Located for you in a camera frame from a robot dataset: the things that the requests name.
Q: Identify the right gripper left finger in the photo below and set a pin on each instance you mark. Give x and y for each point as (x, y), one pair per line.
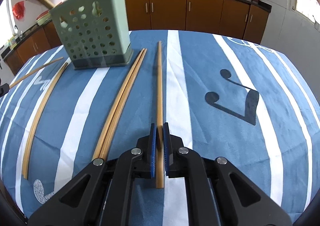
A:
(100, 194)

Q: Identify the blue white striped tablecloth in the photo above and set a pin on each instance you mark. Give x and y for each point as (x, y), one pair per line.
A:
(222, 96)

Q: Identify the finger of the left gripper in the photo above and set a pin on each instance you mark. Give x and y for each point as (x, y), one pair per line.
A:
(4, 89)

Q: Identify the thin bamboo chopstick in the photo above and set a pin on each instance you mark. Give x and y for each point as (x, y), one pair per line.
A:
(34, 71)

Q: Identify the green basin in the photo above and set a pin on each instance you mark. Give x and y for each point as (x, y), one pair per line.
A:
(43, 18)

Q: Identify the green perforated utensil holder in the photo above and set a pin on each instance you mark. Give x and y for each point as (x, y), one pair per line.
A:
(94, 33)

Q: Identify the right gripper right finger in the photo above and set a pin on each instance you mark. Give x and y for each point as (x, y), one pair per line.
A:
(217, 192)

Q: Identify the red plastic bag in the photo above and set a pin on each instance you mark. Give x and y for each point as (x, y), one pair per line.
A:
(18, 10)

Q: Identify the brown kitchen cabinets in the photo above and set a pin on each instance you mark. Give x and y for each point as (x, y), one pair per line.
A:
(234, 18)

